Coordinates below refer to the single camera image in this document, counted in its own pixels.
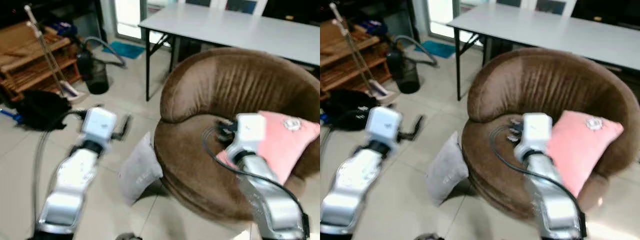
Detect black vacuum cleaner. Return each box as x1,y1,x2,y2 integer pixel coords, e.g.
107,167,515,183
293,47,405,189
75,45,110,95
385,46,421,95

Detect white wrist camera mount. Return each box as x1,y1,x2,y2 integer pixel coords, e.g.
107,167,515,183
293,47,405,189
364,106,404,146
81,107,119,146
514,112,554,162
233,113,267,157

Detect blue floor mat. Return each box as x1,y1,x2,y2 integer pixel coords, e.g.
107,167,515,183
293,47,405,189
413,39,457,60
102,40,146,60

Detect grey vacuum hose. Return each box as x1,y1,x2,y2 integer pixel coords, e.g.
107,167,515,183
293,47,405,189
394,34,439,69
82,35,127,69

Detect long-handled mop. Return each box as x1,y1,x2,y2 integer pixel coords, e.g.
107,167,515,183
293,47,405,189
328,2,399,106
23,4,90,104

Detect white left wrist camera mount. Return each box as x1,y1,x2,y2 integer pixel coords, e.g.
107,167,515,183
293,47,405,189
364,106,404,146
81,107,119,146

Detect wooden slatted shelf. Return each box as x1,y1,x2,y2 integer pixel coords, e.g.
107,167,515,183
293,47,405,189
0,21,84,97
320,19,394,95

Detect brown round velvet sofa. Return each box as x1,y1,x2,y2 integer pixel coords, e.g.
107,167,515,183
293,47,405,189
153,47,321,224
460,47,640,222

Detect black bag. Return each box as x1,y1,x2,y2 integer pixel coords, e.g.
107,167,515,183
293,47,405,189
12,89,74,132
322,88,382,132

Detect grey pillow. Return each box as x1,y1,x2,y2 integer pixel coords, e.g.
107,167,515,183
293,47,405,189
117,131,164,207
424,130,470,207

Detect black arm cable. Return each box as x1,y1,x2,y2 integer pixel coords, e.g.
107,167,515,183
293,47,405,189
489,124,588,237
31,107,89,223
202,124,311,237

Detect white table with black legs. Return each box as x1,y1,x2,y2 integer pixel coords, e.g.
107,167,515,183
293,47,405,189
446,3,640,102
138,2,321,102

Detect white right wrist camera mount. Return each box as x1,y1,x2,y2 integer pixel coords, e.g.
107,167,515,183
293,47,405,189
233,113,267,157
514,112,554,162

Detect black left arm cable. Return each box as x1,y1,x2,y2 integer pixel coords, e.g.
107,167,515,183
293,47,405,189
31,107,89,223

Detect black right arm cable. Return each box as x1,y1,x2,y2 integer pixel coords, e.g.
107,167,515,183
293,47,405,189
202,124,311,237
489,124,588,237

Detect pink pillow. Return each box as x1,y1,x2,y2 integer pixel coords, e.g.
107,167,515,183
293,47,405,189
216,110,321,186
545,109,625,199

